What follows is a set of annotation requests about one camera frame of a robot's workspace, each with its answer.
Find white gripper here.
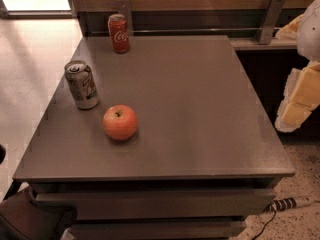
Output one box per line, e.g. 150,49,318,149
275,0,320,133

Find red orange apple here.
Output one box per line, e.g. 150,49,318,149
103,105,138,141

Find red coke can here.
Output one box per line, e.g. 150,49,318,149
108,14,130,54

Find white silver soda can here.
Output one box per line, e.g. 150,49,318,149
64,60,99,110

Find striped power strip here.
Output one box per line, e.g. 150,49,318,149
263,195,316,214

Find grey upper drawer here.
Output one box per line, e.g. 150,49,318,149
36,189,275,220

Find grey drawer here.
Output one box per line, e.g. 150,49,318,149
36,189,275,220
69,221,246,240

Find grey lower drawer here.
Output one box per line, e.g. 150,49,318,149
69,221,246,240

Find right metal wall bracket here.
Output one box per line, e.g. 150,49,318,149
256,0,286,45

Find metal wall bracket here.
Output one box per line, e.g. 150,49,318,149
256,0,286,45
116,0,134,36

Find black cable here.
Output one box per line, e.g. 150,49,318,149
250,210,278,240

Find left metal wall bracket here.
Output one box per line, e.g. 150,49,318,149
116,0,134,36

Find metal wall rail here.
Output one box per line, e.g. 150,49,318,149
89,26,281,37

